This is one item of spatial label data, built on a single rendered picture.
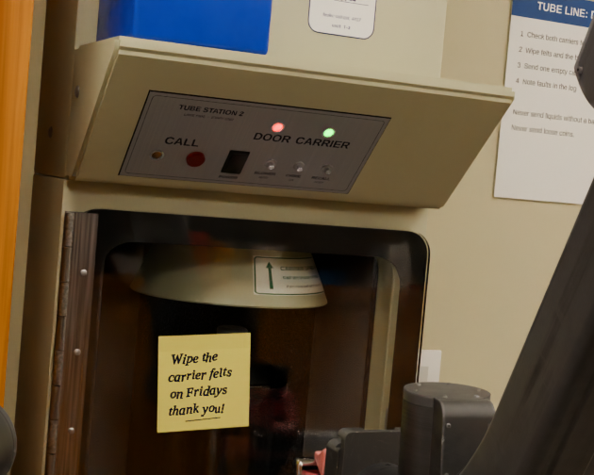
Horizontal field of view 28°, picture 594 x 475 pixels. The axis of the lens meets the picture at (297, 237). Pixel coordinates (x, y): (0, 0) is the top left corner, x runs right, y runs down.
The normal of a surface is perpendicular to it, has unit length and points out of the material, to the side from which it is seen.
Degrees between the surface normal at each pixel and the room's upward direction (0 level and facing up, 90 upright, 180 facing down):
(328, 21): 90
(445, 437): 86
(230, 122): 135
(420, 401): 92
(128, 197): 90
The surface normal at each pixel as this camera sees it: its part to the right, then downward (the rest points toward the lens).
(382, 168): 0.23, 0.76
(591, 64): -0.97, -0.04
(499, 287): 0.41, 0.08
